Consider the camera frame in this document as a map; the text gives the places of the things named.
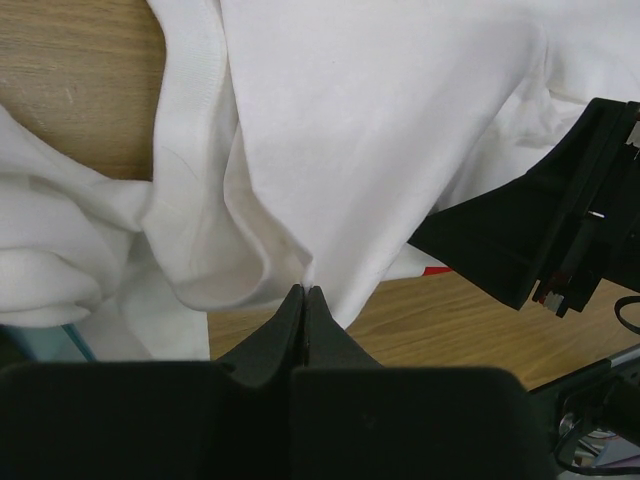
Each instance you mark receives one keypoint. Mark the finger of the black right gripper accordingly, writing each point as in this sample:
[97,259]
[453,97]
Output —
[499,240]

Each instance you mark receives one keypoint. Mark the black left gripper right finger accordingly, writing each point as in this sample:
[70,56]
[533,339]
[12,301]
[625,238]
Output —
[351,418]

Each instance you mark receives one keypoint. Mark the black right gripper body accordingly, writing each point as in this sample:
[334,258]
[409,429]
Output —
[599,237]

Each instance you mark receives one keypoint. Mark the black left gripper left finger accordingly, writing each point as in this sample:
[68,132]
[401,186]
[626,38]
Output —
[119,420]

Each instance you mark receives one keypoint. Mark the white printed t-shirt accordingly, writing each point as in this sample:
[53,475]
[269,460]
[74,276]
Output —
[305,141]

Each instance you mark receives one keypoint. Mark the teal plastic bin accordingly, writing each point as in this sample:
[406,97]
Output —
[79,343]

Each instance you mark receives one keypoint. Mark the aluminium frame rail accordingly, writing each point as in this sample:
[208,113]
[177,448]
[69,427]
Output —
[625,356]

